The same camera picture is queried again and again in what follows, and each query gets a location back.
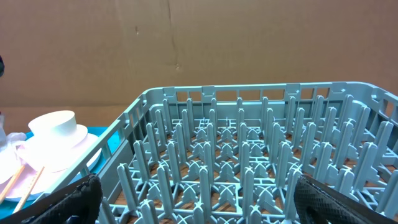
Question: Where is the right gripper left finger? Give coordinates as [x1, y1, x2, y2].
[1, 174, 103, 224]

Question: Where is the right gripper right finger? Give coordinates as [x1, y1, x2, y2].
[294, 175, 397, 224]

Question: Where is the wooden chopstick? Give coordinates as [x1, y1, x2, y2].
[13, 166, 45, 213]
[0, 165, 25, 203]

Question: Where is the white napkin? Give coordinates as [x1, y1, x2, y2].
[1, 114, 27, 154]

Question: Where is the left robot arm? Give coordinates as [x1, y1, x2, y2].
[0, 56, 5, 77]

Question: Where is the grey dishwasher rack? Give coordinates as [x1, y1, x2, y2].
[40, 81, 398, 224]

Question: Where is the pink plate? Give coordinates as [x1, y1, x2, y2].
[5, 134, 98, 200]

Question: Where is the pink bowl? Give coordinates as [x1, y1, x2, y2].
[17, 124, 98, 172]

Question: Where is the teal serving tray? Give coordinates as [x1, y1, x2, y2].
[1, 127, 120, 219]

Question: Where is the cream cup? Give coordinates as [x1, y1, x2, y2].
[28, 110, 77, 139]

